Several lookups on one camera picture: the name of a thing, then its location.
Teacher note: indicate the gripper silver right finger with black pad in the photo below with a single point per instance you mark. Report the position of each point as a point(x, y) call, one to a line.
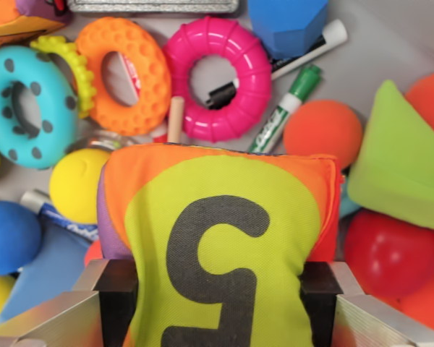
point(365, 318)

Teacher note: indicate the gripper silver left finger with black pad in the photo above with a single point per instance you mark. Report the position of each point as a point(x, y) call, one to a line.
point(58, 318)

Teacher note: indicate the fabric cube with number 5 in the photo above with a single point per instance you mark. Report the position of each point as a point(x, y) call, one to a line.
point(220, 235)

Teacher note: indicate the grey plastic bin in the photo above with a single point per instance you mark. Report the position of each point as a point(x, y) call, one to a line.
point(383, 36)

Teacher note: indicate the blue foam block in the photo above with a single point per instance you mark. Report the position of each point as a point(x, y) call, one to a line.
point(54, 274)

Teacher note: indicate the orange foam block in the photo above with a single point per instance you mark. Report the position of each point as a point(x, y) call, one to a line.
point(425, 303)

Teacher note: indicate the shiny red ball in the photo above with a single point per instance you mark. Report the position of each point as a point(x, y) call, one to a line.
point(390, 253)

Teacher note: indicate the red rubber animal toy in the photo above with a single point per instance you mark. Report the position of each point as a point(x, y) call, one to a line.
point(94, 253)

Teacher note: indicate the blue foam ball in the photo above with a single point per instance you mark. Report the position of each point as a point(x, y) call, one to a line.
point(9, 236)

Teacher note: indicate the blue dry-erase marker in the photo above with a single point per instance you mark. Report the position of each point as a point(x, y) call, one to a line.
point(58, 217)

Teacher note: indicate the green foam wedge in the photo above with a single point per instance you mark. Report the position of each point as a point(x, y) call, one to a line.
point(398, 162)

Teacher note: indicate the clear glass jar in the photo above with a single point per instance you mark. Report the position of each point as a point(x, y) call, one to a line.
point(97, 139)

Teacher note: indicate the orange foam ball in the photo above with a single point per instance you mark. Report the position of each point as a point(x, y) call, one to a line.
point(323, 133)

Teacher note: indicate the green dry-erase marker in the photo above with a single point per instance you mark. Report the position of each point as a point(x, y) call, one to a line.
point(282, 112)

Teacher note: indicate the orange-red foam shape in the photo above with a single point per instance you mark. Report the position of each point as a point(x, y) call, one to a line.
point(430, 101)

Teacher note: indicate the plain wooden dowel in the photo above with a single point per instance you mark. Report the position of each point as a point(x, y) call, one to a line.
point(175, 119)

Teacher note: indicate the red dry-erase marker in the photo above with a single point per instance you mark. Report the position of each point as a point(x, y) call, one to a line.
point(132, 77)

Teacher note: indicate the black dry-erase marker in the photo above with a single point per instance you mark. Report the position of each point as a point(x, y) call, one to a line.
point(311, 50)

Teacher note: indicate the blue foam polyhedron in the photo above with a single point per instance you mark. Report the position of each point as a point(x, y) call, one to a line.
point(289, 25)

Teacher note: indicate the fabric cube with number 1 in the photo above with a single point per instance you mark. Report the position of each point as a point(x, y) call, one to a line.
point(14, 18)

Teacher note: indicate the silver embossed rectangular block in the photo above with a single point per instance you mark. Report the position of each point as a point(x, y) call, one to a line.
point(148, 5)

